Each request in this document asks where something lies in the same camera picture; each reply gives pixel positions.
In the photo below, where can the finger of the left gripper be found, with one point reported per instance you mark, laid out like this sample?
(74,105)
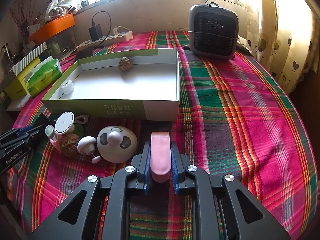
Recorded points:
(13,139)
(31,129)

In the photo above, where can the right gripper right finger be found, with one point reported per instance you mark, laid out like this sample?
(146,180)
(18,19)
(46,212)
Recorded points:
(183,185)

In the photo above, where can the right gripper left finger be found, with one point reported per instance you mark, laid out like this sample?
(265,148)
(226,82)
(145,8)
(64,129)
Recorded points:
(140,184)

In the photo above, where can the small pink clip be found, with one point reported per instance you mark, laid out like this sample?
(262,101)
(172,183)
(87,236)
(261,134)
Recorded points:
(160,156)

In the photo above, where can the pink teal carabiner clip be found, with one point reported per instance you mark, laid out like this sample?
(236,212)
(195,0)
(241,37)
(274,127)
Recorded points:
(53,137)

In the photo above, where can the white mushroom toy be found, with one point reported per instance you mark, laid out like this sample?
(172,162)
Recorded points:
(86,146)

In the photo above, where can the person's left hand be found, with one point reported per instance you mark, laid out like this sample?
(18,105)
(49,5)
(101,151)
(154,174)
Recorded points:
(10,187)

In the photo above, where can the white paper stack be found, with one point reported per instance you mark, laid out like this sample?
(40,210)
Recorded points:
(17,104)

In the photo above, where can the yellow box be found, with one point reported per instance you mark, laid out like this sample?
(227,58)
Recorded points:
(18,88)

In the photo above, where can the striped box lid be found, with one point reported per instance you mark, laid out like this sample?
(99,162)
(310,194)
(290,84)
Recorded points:
(17,68)

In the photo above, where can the small white jar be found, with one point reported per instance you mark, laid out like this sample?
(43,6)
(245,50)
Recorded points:
(67,87)

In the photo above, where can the green tissue pack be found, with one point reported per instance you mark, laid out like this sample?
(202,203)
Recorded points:
(43,75)

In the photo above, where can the plaid bed cover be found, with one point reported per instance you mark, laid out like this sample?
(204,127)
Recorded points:
(233,118)

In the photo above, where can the green white cardboard box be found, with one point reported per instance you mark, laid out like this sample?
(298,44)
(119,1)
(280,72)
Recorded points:
(150,90)

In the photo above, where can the walnut in box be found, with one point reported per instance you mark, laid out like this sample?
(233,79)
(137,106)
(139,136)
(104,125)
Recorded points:
(125,64)

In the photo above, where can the black smartphone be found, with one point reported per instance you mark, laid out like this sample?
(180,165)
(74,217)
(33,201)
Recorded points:
(88,52)

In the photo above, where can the orange tray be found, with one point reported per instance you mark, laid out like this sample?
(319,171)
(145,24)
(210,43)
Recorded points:
(52,28)

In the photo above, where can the red flower branches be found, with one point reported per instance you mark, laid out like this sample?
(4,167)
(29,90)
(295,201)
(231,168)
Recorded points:
(22,14)

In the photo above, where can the white power strip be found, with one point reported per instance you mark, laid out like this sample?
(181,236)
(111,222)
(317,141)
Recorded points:
(118,38)

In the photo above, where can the grey desk fan heater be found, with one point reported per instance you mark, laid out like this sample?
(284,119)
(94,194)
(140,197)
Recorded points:
(213,31)

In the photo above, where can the heart pattern curtain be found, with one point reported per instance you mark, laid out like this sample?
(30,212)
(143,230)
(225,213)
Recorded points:
(284,36)

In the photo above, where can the black charger with cable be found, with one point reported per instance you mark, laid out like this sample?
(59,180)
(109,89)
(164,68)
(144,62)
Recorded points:
(95,30)

